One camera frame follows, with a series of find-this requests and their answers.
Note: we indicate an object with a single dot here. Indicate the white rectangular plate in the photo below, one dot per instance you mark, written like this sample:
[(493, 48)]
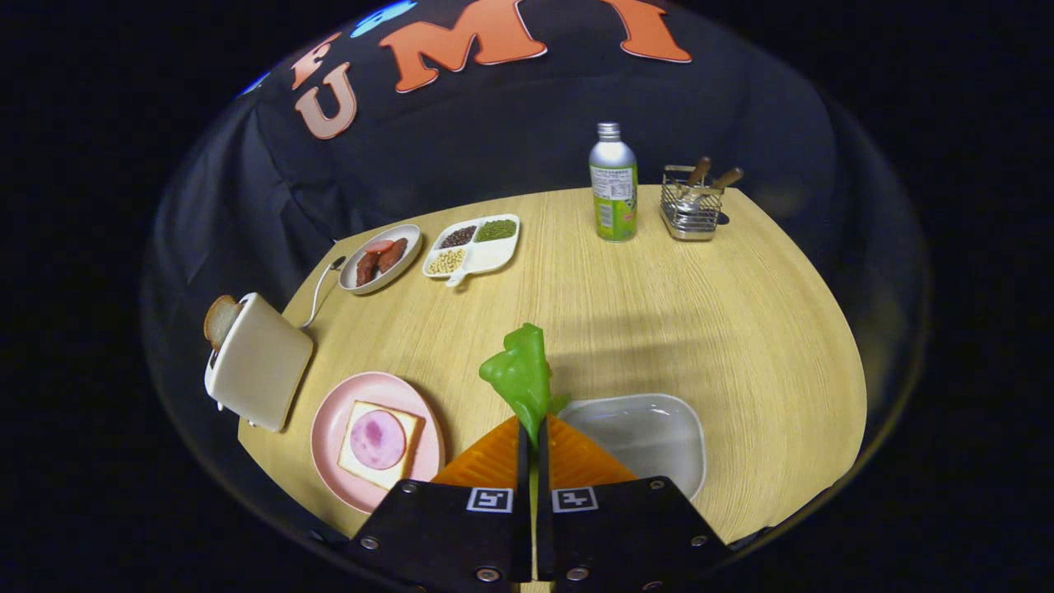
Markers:
[(650, 436)]

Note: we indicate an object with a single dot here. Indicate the brown meat piece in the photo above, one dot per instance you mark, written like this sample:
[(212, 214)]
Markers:
[(366, 268), (392, 256)]

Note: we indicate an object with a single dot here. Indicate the pile of yellow soybeans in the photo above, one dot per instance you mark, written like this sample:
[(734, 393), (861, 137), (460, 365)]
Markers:
[(445, 261)]

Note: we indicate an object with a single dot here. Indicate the rounded toast slice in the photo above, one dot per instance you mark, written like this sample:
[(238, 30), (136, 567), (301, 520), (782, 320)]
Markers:
[(219, 319)]

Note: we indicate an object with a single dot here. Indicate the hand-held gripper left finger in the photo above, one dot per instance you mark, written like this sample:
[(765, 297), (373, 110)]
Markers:
[(445, 527)]

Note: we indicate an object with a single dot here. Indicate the silver bottle green label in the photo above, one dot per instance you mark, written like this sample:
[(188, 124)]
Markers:
[(613, 189)]

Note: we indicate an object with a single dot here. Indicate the pink ham slice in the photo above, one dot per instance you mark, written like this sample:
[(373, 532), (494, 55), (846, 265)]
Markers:
[(378, 440)]

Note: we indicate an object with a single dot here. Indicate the pile of green beans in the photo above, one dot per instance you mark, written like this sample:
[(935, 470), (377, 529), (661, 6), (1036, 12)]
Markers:
[(496, 231)]

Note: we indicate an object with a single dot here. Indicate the white round plate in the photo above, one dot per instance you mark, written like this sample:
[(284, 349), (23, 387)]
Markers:
[(403, 263)]

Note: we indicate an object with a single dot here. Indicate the pile of dark red beans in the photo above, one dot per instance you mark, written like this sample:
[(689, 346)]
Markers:
[(458, 237)]

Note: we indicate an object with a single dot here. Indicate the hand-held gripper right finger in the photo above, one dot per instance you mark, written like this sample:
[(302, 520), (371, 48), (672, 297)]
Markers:
[(626, 527)]

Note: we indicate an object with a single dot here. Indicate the green lettuce leaf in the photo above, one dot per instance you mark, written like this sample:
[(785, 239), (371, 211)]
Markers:
[(523, 375)]

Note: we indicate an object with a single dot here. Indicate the pink round plate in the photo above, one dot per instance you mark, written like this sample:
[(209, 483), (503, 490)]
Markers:
[(329, 436)]

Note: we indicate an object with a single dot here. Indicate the white divided dish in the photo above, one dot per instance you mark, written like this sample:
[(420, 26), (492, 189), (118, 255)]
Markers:
[(492, 257)]

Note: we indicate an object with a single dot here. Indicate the white toaster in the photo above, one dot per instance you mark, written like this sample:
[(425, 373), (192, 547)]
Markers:
[(263, 366)]

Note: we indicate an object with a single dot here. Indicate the square white bread slice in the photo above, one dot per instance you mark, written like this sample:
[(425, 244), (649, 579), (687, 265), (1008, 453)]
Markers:
[(412, 428)]

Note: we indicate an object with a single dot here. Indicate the pink sausage slice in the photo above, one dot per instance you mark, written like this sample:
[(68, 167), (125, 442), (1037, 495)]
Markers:
[(379, 245)]

